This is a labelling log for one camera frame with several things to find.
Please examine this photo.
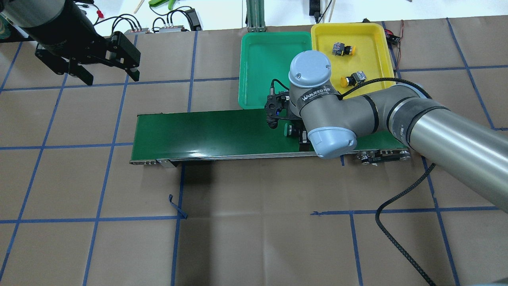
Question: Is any yellow plastic tray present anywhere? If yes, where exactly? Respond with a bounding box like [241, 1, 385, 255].
[311, 22, 394, 94]

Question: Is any aluminium frame post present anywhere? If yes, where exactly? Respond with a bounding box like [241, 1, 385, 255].
[246, 0, 266, 33]

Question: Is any red black wire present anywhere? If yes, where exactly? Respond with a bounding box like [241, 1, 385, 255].
[383, 20, 404, 46]

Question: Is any green plastic tray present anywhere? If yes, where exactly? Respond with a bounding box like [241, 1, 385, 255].
[238, 31, 312, 109]

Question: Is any green conveyor belt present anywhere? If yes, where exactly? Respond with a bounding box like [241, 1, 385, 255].
[129, 107, 411, 167]

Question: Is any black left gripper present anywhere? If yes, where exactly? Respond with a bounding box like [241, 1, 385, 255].
[35, 31, 141, 86]

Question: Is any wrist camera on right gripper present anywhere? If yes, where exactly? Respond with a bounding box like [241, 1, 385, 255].
[264, 79, 290, 129]

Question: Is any yellow push button switch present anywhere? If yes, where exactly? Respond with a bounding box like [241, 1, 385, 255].
[332, 42, 356, 56]

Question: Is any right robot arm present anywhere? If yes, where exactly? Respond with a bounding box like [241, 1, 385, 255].
[288, 50, 508, 211]

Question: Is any black braided cable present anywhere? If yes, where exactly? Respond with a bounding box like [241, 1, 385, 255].
[375, 161, 437, 286]

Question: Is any black power adapter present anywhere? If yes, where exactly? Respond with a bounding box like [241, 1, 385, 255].
[308, 0, 321, 17]

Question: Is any green push button switch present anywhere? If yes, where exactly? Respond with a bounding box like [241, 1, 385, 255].
[283, 122, 305, 139]

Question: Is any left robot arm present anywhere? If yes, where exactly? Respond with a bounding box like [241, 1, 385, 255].
[1, 0, 141, 85]

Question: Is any loose blue tape strip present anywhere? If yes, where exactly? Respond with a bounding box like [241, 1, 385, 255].
[168, 194, 188, 220]

